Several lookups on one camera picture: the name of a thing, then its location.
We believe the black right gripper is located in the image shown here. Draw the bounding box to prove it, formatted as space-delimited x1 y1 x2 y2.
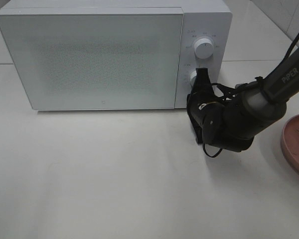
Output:
186 68 253 152

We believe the white microwave door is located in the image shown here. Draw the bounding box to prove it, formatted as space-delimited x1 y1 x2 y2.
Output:
0 14 182 110

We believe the pink round plate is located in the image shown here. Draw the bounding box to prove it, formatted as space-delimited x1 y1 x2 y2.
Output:
281 115 299 175

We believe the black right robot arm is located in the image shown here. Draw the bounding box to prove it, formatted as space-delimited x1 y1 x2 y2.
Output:
186 48 299 152

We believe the lower white microwave knob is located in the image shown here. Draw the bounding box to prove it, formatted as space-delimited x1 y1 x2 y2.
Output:
189 71 197 87

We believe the white microwave knob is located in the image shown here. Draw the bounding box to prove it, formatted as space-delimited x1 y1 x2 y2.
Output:
193 36 214 59
189 71 197 87

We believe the upper white microwave knob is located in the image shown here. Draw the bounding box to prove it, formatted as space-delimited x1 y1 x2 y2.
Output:
193 36 214 59

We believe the white microwave oven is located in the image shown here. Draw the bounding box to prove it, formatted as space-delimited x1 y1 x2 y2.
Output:
0 0 232 111

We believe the black camera cable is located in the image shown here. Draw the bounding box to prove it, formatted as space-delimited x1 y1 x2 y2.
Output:
201 18 299 158

